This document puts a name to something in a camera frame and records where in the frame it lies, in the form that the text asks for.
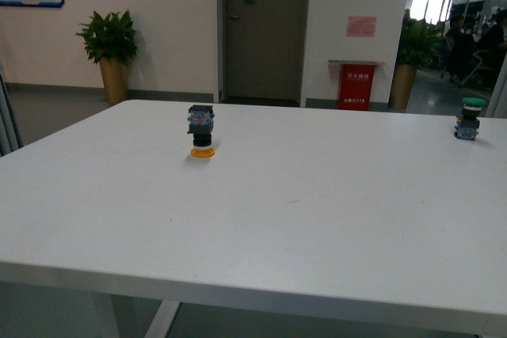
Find seated person in black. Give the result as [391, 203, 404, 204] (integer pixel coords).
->
[445, 14, 475, 85]

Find office chair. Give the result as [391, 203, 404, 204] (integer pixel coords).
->
[459, 50, 496, 88]

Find grey curtain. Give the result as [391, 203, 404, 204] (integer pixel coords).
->
[0, 75, 24, 157]

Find pink paper notice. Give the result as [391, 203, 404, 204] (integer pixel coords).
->
[346, 16, 377, 38]

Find left potted green plant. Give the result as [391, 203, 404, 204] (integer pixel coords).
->
[76, 9, 137, 105]

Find red fire extinguisher box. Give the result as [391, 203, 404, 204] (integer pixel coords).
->
[328, 59, 384, 111]

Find right potted green plant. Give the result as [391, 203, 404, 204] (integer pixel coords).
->
[388, 21, 440, 110]

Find potted green plant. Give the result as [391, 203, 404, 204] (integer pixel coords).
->
[388, 21, 440, 110]
[76, 9, 137, 105]

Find green mushroom push button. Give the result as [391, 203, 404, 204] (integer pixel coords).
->
[454, 97, 486, 141]

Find grey door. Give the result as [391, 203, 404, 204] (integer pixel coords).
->
[225, 0, 308, 103]

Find white table leg frame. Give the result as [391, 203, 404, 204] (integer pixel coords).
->
[90, 292, 183, 338]

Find yellow mushroom push button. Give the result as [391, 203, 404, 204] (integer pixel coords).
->
[187, 104, 215, 158]

